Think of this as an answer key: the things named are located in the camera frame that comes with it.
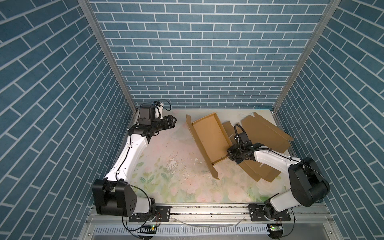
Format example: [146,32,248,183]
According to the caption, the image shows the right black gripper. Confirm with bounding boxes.
[224,143,244,164]

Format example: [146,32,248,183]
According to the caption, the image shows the brown cardboard box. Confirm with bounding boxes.
[186,113,232,180]
[223,113,293,183]

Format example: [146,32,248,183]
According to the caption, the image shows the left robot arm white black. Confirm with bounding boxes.
[92,99,177,221]

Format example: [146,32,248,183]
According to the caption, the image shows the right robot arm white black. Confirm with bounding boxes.
[227,133,330,221]

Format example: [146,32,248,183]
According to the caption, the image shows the right green circuit board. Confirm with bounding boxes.
[268,224,284,232]

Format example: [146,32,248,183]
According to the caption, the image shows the green circuit board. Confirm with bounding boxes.
[268,224,284,232]
[138,226,158,235]

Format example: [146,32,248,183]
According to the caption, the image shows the left green circuit board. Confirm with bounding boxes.
[138,226,158,235]

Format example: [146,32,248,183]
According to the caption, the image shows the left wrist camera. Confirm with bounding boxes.
[153,101,164,119]

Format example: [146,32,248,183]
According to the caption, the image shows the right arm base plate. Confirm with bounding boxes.
[248,204,291,222]

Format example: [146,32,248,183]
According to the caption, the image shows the aluminium front rail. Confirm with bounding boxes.
[85,202,335,226]

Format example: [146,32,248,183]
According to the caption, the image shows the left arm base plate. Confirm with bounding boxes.
[129,206,171,223]

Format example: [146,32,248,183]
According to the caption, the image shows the white slotted cable duct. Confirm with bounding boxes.
[93,224,270,237]

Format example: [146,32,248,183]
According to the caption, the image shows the left aluminium corner post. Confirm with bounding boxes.
[78,0,138,113]

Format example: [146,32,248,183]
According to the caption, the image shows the aluminium corner post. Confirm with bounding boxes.
[78,0,138,113]
[272,0,341,114]

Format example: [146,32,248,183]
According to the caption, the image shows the right aluminium corner post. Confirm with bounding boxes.
[272,0,341,114]

